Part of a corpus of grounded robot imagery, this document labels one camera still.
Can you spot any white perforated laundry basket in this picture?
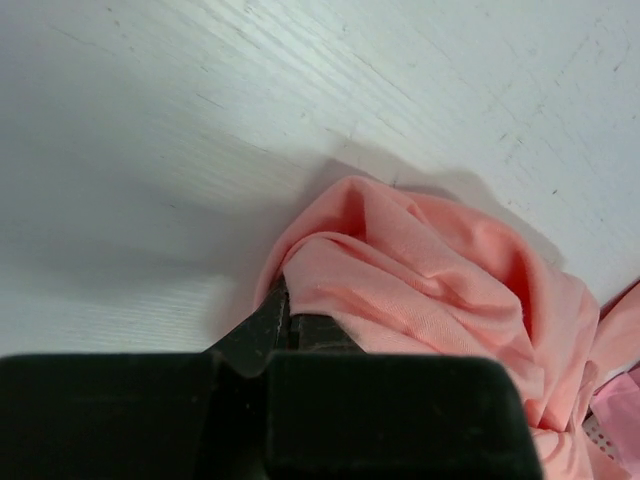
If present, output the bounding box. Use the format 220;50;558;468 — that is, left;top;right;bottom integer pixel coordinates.
582;412;617;459

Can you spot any salmon pink t shirt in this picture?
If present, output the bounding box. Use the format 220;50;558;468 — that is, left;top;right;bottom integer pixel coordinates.
256;176;639;479

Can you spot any light pink t shirt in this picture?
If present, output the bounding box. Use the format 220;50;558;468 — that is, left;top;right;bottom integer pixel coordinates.
591;368;639;479

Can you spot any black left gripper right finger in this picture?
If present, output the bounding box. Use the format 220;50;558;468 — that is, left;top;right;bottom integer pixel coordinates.
286;314;364;354

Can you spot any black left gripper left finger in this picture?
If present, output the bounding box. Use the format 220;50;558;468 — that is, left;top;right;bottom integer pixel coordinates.
205;276;290;378

